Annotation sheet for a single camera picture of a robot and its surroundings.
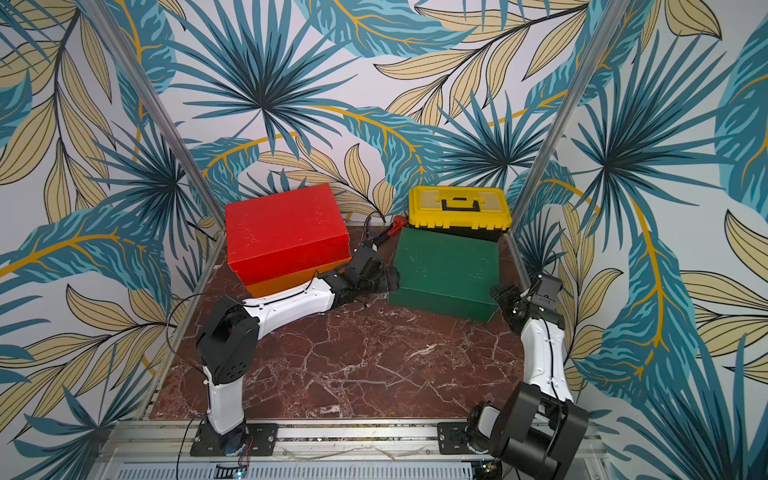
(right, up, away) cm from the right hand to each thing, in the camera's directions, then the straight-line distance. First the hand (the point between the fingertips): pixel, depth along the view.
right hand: (502, 298), depth 84 cm
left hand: (-32, +5, +4) cm, 33 cm away
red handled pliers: (-29, +24, +33) cm, 50 cm away
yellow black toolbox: (-3, +27, +17) cm, 32 cm away
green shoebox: (-14, +6, +8) cm, 17 cm away
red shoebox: (-62, +18, 0) cm, 64 cm away
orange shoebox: (-63, +4, +4) cm, 63 cm away
